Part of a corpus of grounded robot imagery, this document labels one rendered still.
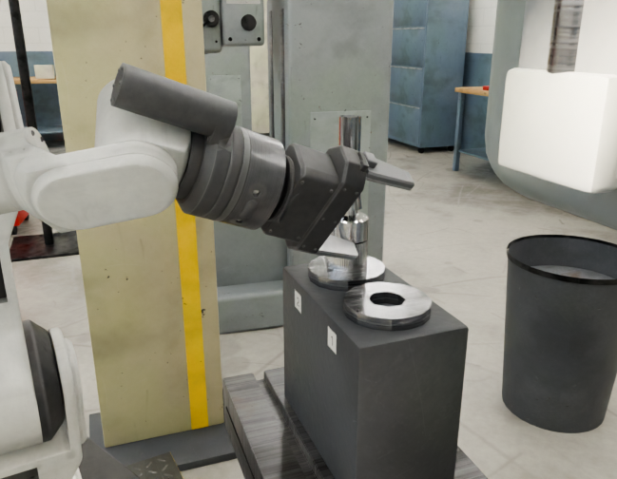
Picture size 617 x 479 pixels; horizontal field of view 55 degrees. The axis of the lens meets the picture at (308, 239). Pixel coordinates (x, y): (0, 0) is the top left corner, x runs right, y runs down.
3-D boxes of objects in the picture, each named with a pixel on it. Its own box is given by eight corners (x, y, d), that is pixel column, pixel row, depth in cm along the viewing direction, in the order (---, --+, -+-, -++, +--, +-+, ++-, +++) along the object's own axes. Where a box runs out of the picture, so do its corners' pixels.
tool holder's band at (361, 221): (342, 216, 71) (342, 207, 71) (375, 222, 68) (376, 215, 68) (318, 224, 68) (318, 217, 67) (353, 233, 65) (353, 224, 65)
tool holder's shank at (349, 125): (344, 210, 70) (346, 113, 66) (367, 215, 68) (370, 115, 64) (328, 216, 67) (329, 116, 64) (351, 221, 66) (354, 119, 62)
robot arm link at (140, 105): (209, 240, 53) (78, 211, 48) (200, 165, 61) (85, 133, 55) (266, 144, 47) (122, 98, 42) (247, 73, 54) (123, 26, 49)
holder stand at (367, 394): (353, 513, 60) (358, 335, 53) (282, 396, 79) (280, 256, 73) (454, 483, 64) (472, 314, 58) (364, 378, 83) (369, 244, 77)
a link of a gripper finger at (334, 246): (352, 239, 66) (304, 226, 63) (359, 259, 64) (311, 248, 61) (344, 248, 67) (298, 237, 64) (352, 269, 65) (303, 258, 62)
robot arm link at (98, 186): (187, 213, 49) (21, 247, 48) (181, 147, 55) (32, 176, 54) (167, 151, 44) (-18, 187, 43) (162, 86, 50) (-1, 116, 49)
